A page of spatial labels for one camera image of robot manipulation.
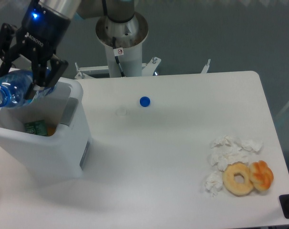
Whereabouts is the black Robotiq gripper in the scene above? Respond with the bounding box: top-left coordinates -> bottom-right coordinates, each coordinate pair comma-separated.
0,0 -> 71,100

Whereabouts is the clear blue plastic bottle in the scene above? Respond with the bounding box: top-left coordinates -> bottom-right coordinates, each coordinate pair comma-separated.
0,70 -> 55,109

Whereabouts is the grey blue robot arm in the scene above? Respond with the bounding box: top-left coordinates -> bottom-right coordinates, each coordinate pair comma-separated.
0,0 -> 148,99

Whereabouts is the white trash can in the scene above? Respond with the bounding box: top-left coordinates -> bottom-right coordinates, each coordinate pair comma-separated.
0,69 -> 92,177

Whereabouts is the blue bottle cap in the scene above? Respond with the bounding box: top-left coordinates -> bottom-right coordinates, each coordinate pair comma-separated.
139,96 -> 151,107

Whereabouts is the green carton in bin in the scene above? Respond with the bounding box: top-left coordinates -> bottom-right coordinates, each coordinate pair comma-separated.
24,120 -> 47,136

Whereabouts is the orange item in bin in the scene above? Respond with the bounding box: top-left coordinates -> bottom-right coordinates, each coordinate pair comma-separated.
47,126 -> 56,136

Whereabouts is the crumpled white tissue middle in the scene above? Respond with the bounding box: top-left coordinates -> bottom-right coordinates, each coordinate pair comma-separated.
208,148 -> 249,171

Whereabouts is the crumpled white tissue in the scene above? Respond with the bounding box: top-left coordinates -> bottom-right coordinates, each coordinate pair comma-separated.
210,135 -> 264,153
205,171 -> 223,197
208,148 -> 249,171

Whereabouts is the crumpled white tissue upper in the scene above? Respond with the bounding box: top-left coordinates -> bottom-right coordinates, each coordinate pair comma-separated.
210,135 -> 264,153

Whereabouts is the crumpled white tissue lower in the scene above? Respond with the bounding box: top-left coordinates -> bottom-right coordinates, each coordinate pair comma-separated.
205,171 -> 223,197

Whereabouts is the glazed twisted pastry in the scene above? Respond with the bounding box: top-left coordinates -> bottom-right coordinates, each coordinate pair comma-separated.
249,160 -> 274,192

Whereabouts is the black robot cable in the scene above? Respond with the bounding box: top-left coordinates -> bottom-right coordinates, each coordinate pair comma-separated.
101,0 -> 126,77

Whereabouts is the ring donut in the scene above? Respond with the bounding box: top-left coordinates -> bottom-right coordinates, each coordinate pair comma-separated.
222,163 -> 253,196

